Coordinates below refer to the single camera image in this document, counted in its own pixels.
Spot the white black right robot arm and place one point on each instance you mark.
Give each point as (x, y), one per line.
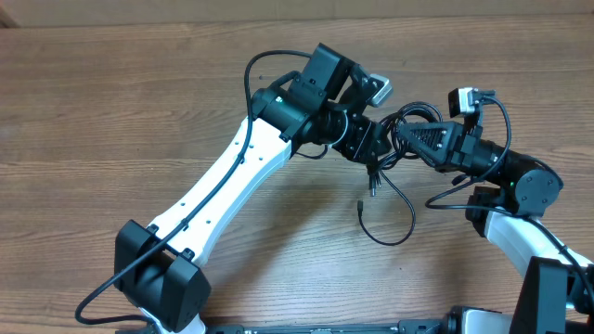
(511, 193)

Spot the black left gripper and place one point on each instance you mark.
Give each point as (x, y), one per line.
(363, 141)

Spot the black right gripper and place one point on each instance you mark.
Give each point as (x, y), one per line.
(450, 142)

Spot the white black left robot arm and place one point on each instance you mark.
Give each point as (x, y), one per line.
(159, 266)

